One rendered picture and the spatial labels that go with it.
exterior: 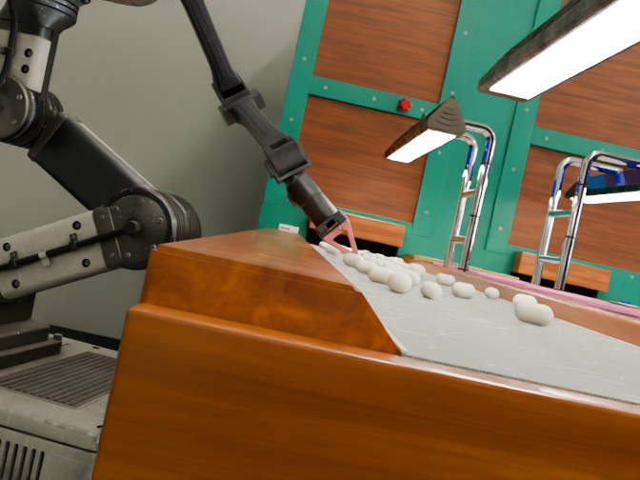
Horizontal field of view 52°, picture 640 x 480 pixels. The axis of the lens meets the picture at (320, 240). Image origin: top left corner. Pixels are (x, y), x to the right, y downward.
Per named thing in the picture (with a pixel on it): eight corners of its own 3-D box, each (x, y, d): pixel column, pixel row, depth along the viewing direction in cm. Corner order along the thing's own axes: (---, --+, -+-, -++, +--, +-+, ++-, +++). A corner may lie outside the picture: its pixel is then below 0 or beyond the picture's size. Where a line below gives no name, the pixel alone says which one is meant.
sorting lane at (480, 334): (391, 396, 29) (402, 350, 29) (303, 249, 210) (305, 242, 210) (1005, 522, 31) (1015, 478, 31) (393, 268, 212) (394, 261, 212)
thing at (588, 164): (548, 328, 156) (589, 145, 156) (518, 316, 176) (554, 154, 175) (624, 344, 157) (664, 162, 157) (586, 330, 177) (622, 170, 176)
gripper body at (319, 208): (342, 217, 143) (321, 190, 143) (346, 215, 133) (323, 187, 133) (319, 235, 143) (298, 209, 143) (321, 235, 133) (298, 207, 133)
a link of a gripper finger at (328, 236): (366, 246, 143) (339, 212, 143) (370, 246, 136) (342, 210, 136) (342, 265, 143) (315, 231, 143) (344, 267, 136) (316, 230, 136)
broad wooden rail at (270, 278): (64, 647, 29) (150, 242, 29) (257, 283, 210) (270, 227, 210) (326, 694, 30) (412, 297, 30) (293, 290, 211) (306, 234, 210)
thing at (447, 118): (427, 127, 133) (434, 91, 133) (383, 157, 195) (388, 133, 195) (465, 135, 133) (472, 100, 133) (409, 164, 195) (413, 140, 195)
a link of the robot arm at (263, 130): (214, 102, 168) (251, 83, 169) (224, 121, 171) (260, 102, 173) (263, 164, 133) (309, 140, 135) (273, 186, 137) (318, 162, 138)
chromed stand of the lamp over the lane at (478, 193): (385, 293, 154) (426, 108, 153) (374, 286, 174) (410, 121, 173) (463, 310, 155) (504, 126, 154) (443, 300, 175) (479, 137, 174)
